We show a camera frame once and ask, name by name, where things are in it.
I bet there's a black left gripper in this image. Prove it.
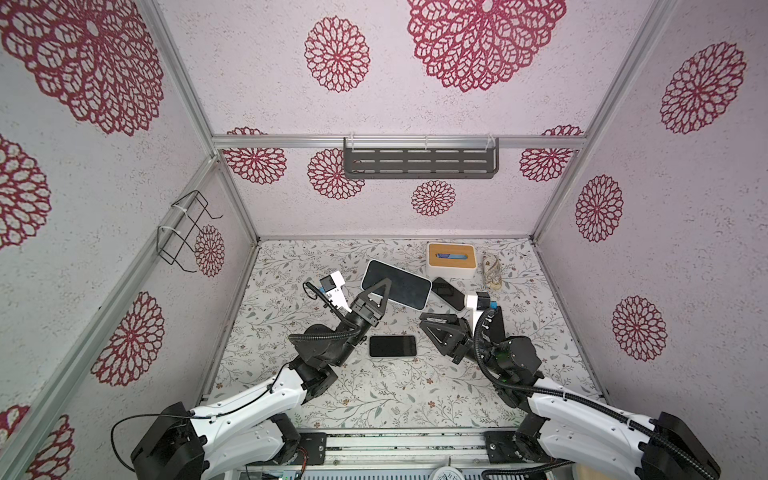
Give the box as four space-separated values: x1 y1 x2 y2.
331 279 391 369

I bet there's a black phone pale green case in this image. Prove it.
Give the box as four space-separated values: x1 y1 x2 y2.
361 260 432 311

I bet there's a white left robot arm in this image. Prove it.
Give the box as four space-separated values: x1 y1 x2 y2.
124 276 392 479

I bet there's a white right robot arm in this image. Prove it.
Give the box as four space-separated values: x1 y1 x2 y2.
419 309 721 479

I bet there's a black phone light blue case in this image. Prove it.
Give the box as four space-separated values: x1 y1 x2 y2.
431 277 466 311

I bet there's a black phone clear case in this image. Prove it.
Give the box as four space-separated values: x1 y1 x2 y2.
368 335 417 358

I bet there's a map print glasses case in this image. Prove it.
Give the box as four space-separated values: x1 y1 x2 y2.
482 253 503 291

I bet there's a white tissue box wooden lid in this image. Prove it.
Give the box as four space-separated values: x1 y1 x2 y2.
426 243 478 279

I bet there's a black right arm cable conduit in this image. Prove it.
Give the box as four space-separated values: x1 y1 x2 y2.
472 307 715 480

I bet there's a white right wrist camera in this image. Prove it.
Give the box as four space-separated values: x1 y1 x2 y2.
465 292 497 330

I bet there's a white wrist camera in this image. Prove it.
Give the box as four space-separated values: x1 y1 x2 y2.
465 292 497 330
320 271 350 314

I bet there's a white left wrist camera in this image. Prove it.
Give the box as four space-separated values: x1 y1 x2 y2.
320 271 350 314

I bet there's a grey wall shelf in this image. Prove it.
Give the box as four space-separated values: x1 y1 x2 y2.
342 138 499 180

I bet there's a black wire wall basket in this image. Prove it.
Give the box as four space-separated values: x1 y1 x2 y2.
155 190 226 278

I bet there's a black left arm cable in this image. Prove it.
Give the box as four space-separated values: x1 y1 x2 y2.
110 362 289 473

